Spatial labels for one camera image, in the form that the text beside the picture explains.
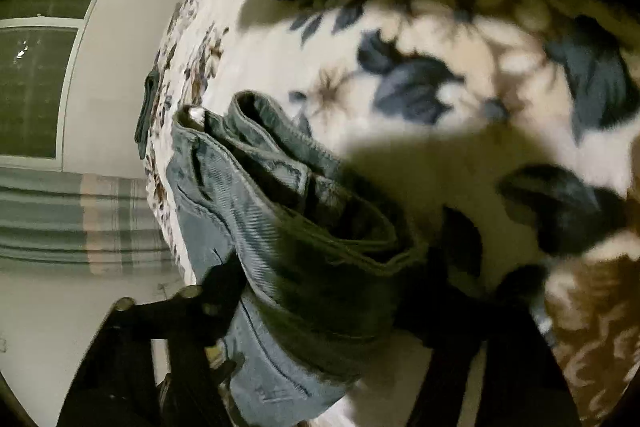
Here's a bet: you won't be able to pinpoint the blue denim pants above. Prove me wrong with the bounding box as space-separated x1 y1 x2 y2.
166 91 426 426

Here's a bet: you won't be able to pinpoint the plaid green curtain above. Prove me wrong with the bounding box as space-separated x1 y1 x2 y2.
1 168 175 277

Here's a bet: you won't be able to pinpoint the dark green cloth on bed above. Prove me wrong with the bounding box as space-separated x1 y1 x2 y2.
134 67 160 160

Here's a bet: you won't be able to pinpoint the floral bed blanket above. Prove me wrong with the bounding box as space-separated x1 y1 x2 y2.
143 0 639 426

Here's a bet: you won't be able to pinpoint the white framed window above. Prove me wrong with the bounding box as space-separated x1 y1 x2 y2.
1 0 98 171

